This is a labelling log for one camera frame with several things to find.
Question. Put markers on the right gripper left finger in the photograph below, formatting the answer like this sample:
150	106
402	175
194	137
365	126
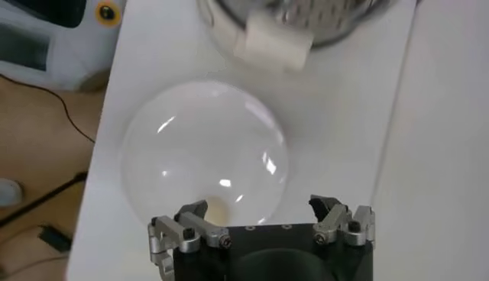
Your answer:
212	231

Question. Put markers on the large white plate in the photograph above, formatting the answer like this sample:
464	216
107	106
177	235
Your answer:
206	145

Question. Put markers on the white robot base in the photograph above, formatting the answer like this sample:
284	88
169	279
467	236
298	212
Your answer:
68	57

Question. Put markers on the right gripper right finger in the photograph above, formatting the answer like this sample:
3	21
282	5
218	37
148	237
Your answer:
332	225

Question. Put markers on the white steamed baozi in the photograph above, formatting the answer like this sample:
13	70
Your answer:
219	212

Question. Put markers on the small white floor object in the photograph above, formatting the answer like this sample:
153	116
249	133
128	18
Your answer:
9	191

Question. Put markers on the small black floor box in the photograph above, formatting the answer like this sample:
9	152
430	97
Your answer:
55	238

